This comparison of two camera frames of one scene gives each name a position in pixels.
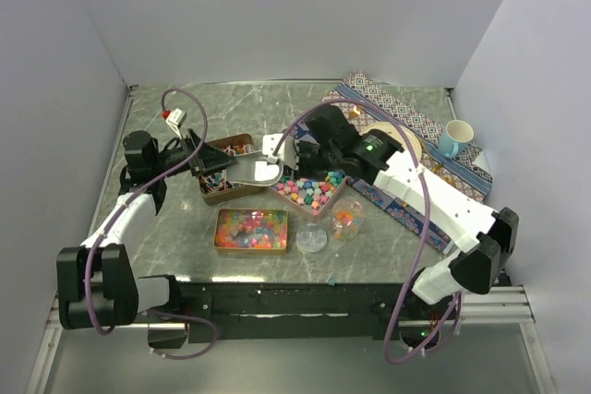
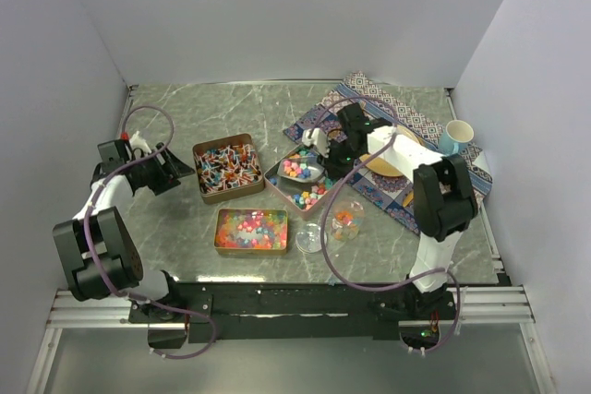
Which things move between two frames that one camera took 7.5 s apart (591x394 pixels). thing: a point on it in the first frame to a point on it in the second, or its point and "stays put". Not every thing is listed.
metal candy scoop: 256,169 to 304,169
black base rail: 235,312 stays put
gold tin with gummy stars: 250,232 stays put
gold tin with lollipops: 215,187 stays put
